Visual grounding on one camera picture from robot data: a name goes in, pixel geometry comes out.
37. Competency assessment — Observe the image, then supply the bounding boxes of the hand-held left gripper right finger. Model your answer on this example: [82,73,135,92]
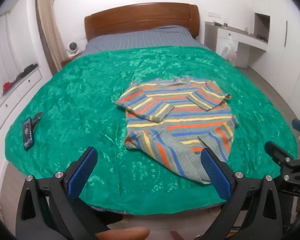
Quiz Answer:
[200,147,283,240]

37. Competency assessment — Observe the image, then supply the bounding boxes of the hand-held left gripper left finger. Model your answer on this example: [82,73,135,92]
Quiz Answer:
[16,146,110,240]

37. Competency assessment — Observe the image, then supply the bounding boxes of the striped knit sweater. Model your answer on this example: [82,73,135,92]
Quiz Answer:
[115,76,239,185]

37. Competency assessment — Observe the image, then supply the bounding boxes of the person's left hand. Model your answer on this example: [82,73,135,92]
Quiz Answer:
[95,227,150,240]

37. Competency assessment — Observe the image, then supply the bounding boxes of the black smartphone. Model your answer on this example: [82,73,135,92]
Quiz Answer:
[22,117,35,151]

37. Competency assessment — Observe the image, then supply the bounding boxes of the small black tool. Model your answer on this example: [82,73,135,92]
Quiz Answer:
[31,112,43,130]

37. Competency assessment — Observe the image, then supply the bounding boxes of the white wardrobe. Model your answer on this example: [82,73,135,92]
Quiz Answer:
[250,0,300,140]

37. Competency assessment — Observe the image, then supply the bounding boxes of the green patterned blanket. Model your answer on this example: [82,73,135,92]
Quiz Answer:
[4,45,298,214]

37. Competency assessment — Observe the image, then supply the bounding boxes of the white window cabinet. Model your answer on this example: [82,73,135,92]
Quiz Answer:
[0,64,53,160]

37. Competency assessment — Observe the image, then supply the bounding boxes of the white desk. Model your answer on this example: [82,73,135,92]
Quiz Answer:
[204,21,269,68]

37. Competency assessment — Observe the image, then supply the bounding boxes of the white plastic bag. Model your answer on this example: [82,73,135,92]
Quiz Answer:
[220,35,238,63]

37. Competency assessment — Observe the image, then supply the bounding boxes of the wooden nightstand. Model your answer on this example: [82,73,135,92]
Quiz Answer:
[61,51,84,67]

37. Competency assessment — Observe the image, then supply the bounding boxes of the black items on sill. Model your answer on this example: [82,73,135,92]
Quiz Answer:
[14,64,38,83]

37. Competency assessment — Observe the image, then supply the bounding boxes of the white desk fan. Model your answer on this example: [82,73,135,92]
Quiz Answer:
[66,42,82,57]

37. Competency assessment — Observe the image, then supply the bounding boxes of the white sheer curtain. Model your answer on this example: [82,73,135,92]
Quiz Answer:
[0,12,24,108]

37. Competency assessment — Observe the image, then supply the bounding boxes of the grey striped bed sheet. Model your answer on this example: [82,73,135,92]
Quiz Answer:
[84,26,208,55]

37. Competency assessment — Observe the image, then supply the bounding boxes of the beige curtain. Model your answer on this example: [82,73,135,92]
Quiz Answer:
[36,0,63,73]

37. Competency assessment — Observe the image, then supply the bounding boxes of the wooden headboard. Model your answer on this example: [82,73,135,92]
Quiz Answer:
[84,2,200,42]

